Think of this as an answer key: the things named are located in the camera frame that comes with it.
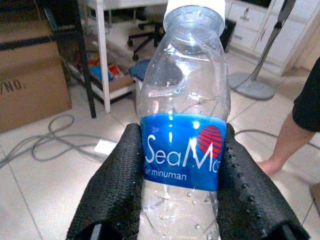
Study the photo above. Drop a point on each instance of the white table leg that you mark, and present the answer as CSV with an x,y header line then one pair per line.
x,y
103,52

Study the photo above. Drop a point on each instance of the white floor socket plate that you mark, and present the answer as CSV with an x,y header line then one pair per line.
x,y
103,147

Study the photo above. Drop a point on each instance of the open box with colourful items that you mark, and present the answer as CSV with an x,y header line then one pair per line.
x,y
110,77

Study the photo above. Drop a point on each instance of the black office chair base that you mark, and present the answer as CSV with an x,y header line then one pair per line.
x,y
145,37

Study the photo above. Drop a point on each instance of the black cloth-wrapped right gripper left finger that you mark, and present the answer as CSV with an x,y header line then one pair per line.
x,y
112,185

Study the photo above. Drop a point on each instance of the clear plastic bottle blue label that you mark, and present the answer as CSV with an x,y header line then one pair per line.
x,y
183,120

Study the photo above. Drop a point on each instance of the black metal table leg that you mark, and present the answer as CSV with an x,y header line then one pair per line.
x,y
85,62

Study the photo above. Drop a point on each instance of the brown cardboard box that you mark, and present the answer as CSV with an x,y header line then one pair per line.
x,y
27,80

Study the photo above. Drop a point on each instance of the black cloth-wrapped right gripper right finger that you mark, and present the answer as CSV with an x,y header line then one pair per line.
x,y
250,190

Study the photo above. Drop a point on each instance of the white drawer cabinet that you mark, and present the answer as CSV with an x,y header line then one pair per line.
x,y
260,30

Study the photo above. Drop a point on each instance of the grey standing fan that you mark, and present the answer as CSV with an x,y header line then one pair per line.
x,y
260,72

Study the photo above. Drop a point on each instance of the person's bare leg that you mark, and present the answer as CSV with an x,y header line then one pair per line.
x,y
287,140

